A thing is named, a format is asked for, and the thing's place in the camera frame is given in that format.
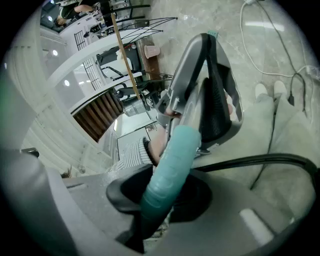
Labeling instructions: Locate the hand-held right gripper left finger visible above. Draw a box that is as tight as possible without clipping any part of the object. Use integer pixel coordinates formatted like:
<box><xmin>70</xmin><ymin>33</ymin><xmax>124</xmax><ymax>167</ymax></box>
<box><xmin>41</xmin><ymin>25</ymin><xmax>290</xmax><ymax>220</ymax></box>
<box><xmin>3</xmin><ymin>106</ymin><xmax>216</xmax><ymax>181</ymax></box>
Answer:
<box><xmin>0</xmin><ymin>147</ymin><xmax>154</xmax><ymax>256</ymax></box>

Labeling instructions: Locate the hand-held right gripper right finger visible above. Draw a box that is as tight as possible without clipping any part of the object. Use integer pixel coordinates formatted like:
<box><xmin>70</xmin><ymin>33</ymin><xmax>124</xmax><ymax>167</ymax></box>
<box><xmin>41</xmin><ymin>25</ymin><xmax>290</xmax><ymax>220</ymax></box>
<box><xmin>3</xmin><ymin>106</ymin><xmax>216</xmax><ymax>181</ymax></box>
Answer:
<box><xmin>149</xmin><ymin>173</ymin><xmax>300</xmax><ymax>256</ymax></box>

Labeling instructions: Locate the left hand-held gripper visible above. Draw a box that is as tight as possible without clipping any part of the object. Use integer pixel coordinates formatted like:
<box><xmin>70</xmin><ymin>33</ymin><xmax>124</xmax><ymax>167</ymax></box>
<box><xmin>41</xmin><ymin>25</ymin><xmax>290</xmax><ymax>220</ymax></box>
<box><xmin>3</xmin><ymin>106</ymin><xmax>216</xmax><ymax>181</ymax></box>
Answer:
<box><xmin>154</xmin><ymin>32</ymin><xmax>245</xmax><ymax>153</ymax></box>

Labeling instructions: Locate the teal mop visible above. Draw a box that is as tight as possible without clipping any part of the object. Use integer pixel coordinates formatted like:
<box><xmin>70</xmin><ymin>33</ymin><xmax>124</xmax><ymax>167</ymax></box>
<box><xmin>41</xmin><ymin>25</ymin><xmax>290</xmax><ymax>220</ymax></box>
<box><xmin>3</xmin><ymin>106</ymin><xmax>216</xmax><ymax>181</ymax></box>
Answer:
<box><xmin>136</xmin><ymin>29</ymin><xmax>220</xmax><ymax>241</ymax></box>

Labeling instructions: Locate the person's left forearm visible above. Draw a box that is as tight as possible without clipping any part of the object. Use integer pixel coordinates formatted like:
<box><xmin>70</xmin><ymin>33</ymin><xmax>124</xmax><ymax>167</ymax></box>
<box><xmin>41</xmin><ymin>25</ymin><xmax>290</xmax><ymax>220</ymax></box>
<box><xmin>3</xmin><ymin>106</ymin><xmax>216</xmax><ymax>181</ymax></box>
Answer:
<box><xmin>106</xmin><ymin>126</ymin><xmax>174</xmax><ymax>175</ymax></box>

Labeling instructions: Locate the grey marble floor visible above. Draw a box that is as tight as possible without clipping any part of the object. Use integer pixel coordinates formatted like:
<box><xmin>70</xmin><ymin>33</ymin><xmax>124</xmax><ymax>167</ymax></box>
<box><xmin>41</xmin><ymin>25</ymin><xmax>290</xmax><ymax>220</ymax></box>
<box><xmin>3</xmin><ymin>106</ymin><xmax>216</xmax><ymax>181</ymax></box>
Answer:
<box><xmin>142</xmin><ymin>0</ymin><xmax>320</xmax><ymax>241</ymax></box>

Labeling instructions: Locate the brown wooden table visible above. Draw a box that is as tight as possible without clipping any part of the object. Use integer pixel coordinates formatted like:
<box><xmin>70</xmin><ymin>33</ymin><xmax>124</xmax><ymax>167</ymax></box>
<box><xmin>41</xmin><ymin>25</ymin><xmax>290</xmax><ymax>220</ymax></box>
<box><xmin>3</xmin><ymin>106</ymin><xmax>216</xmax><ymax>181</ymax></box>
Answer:
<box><xmin>137</xmin><ymin>36</ymin><xmax>161</xmax><ymax>81</ymax></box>

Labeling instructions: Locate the person's left white shoe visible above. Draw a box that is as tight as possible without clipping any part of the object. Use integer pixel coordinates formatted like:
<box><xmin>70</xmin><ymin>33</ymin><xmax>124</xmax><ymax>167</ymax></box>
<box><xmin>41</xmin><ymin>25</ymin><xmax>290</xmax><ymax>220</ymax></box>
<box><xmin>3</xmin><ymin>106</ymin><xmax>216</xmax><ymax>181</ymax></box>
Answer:
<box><xmin>254</xmin><ymin>83</ymin><xmax>269</xmax><ymax>97</ymax></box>

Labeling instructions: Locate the person's white shoe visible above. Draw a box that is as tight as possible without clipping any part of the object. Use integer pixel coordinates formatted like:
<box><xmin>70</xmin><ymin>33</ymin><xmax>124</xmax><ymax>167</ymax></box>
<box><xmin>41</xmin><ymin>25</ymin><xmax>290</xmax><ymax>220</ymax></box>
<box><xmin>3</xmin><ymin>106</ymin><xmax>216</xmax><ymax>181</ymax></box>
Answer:
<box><xmin>273</xmin><ymin>80</ymin><xmax>288</xmax><ymax>95</ymax></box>
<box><xmin>254</xmin><ymin>83</ymin><xmax>269</xmax><ymax>97</ymax></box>

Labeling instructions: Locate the pink cup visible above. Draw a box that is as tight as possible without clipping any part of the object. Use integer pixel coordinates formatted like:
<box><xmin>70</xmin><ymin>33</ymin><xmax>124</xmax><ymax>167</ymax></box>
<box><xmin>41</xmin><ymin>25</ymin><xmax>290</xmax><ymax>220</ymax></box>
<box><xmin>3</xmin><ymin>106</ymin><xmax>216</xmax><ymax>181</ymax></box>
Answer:
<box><xmin>144</xmin><ymin>45</ymin><xmax>161</xmax><ymax>60</ymax></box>

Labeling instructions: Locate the black hairpin table leg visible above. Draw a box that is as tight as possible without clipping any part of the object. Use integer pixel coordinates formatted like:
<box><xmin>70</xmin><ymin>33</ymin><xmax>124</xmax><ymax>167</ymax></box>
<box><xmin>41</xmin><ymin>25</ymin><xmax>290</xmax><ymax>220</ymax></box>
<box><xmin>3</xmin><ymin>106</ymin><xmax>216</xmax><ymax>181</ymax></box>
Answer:
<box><xmin>119</xmin><ymin>16</ymin><xmax>179</xmax><ymax>45</ymax></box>

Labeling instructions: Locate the black office chair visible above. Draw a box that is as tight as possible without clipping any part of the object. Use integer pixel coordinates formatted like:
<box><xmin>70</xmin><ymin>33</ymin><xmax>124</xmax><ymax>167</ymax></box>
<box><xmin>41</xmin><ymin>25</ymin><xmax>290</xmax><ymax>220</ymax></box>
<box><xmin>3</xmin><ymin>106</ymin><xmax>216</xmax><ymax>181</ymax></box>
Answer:
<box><xmin>112</xmin><ymin>82</ymin><xmax>156</xmax><ymax>101</ymax></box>
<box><xmin>96</xmin><ymin>42</ymin><xmax>143</xmax><ymax>81</ymax></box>

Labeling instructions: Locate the person's right white shoe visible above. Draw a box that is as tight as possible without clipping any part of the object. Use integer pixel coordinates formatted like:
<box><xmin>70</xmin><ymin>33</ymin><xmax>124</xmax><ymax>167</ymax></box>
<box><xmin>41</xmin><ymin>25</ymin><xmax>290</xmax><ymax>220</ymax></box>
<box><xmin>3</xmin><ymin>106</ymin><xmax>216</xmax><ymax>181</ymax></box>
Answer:
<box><xmin>273</xmin><ymin>80</ymin><xmax>288</xmax><ymax>95</ymax></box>

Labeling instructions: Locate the long wooden pole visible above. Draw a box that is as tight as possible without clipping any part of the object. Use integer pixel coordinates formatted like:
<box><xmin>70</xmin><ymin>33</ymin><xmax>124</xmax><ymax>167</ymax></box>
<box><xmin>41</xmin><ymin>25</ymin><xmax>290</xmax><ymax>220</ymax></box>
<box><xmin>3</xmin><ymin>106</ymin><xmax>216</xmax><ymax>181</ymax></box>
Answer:
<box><xmin>111</xmin><ymin>13</ymin><xmax>141</xmax><ymax>101</ymax></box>

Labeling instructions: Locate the brown wooden slat panel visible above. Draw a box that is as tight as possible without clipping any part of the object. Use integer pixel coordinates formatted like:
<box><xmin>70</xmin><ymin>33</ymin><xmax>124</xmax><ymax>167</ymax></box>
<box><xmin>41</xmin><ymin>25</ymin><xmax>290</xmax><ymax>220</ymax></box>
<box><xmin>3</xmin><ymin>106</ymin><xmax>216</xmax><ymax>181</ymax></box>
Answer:
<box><xmin>72</xmin><ymin>92</ymin><xmax>125</xmax><ymax>143</ymax></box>

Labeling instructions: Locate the person's right leg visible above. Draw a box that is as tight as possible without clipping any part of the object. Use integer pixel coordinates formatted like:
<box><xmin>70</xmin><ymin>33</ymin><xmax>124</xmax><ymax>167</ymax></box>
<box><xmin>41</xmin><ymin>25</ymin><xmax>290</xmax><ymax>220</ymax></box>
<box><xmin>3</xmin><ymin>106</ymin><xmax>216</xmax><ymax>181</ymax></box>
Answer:
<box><xmin>249</xmin><ymin>96</ymin><xmax>317</xmax><ymax>221</ymax></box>

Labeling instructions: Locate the crumpled plastic bottle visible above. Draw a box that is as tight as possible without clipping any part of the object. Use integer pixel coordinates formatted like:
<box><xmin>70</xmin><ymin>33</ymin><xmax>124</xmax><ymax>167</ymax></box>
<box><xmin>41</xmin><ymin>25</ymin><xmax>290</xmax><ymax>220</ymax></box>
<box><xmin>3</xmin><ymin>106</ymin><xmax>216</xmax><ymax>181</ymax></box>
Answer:
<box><xmin>305</xmin><ymin>64</ymin><xmax>320</xmax><ymax>81</ymax></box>

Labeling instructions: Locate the white cable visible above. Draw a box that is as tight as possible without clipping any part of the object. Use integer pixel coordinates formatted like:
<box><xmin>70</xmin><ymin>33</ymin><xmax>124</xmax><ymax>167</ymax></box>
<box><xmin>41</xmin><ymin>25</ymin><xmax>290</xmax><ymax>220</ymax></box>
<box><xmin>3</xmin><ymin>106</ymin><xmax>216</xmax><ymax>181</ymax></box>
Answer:
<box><xmin>239</xmin><ymin>1</ymin><xmax>316</xmax><ymax>78</ymax></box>

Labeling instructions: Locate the black power cable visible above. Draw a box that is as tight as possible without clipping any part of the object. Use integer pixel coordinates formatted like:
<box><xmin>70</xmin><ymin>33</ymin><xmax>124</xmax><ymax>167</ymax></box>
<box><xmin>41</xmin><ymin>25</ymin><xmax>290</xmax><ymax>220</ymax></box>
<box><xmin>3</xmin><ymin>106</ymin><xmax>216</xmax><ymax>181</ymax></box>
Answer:
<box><xmin>258</xmin><ymin>0</ymin><xmax>308</xmax><ymax>113</ymax></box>

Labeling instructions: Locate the thick black gripper cable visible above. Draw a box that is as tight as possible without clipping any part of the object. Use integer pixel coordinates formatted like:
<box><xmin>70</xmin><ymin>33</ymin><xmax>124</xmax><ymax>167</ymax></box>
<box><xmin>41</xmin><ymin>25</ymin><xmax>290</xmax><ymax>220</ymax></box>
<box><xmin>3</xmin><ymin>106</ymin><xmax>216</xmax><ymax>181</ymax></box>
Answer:
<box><xmin>193</xmin><ymin>152</ymin><xmax>320</xmax><ymax>191</ymax></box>

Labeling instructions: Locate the black wire grid panel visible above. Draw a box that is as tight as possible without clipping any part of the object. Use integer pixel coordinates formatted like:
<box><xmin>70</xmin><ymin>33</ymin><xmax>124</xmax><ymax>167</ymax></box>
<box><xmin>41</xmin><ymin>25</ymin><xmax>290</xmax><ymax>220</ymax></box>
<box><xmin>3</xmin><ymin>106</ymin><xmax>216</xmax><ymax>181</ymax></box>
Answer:
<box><xmin>74</xmin><ymin>31</ymin><xmax>87</xmax><ymax>52</ymax></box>

